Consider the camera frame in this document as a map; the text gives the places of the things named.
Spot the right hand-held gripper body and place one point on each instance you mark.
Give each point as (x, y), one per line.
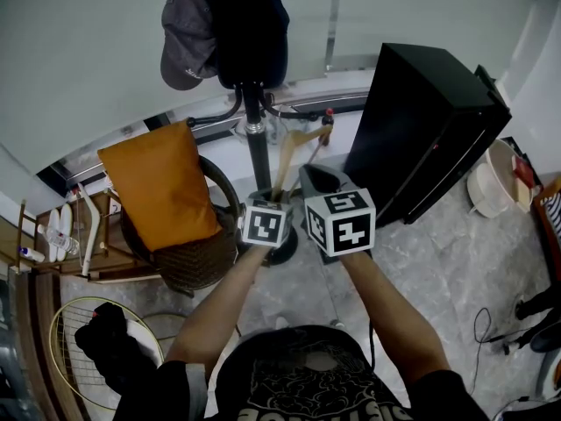
(346, 230)

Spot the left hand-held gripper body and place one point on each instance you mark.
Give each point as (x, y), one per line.
(265, 228)

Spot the wooden clothes hanger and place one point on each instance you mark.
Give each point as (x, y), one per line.
(287, 154)

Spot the black coat stand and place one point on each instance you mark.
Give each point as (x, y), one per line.
(256, 147)

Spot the person's right forearm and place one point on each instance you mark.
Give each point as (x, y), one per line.
(390, 318)

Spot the person's left forearm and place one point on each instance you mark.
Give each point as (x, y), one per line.
(219, 305)

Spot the white bent tube hanger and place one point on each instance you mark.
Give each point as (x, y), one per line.
(93, 235)

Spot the dark wicker chair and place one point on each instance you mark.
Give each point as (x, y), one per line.
(197, 266)

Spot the person's right shoe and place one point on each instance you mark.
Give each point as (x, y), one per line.
(338, 323)

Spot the person's shoe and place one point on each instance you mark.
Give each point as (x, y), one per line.
(338, 323)
(541, 303)
(281, 323)
(548, 336)

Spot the person's left shoe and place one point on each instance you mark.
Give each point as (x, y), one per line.
(281, 323)

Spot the orange cushion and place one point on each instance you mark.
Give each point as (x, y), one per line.
(162, 187)

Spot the dark soda bottle red cap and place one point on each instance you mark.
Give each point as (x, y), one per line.
(328, 119)

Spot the black cabinet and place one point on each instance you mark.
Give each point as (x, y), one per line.
(416, 134)

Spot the wooden shelf rack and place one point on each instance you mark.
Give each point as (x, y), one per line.
(114, 252)

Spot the white plastic basin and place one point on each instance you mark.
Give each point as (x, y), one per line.
(493, 182)

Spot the person's black printed t-shirt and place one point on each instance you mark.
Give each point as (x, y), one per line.
(298, 388)

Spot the red box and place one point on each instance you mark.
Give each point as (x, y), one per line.
(523, 171)

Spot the black cloth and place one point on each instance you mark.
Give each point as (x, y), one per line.
(109, 349)

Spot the brown wooden furniture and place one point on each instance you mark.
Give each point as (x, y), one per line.
(545, 239)

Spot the black hanging garment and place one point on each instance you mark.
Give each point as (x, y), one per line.
(250, 29)

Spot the clear plastic water bottle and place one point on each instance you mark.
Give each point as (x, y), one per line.
(61, 240)

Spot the pair of white slippers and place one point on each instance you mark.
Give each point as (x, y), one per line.
(59, 222)

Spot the grey baseball cap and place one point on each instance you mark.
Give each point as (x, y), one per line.
(186, 37)

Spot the striped cloth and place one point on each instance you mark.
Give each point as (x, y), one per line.
(554, 215)

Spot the small white bottle blue cap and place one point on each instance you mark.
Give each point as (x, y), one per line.
(33, 254)

